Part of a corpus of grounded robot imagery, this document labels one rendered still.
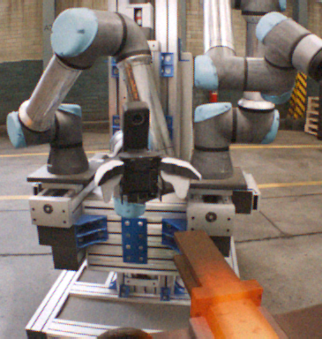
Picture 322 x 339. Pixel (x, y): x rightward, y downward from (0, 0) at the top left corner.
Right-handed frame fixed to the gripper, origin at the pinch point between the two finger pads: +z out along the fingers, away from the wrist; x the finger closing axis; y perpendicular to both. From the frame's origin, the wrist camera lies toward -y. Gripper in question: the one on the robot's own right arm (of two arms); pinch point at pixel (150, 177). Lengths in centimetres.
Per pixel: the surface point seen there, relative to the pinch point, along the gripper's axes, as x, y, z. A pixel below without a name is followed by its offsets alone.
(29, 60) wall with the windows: 127, -48, -682
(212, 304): 1.2, -0.6, 30.7
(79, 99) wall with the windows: 28, 35, -678
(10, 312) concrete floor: 57, 100, -103
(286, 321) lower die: -4.0, 1.2, 31.8
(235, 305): -0.2, -0.6, 31.1
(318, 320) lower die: -6.2, 1.2, 32.4
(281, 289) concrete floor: -91, 100, -98
